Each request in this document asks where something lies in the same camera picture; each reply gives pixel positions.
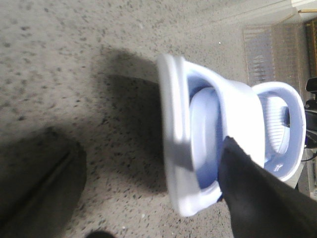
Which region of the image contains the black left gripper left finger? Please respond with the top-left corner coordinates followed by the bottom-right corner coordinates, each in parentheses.
top-left (0, 128), bottom-right (87, 238)

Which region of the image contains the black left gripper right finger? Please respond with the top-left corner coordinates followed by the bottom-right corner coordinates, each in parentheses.
top-left (218, 137), bottom-right (317, 238)

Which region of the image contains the light blue slipper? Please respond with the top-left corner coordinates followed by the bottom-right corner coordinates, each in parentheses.
top-left (252, 82), bottom-right (306, 181)
top-left (157, 54), bottom-right (265, 217)

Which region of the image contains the wooden slatted rack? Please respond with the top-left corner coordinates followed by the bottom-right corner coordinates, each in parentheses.
top-left (305, 18), bottom-right (317, 77)

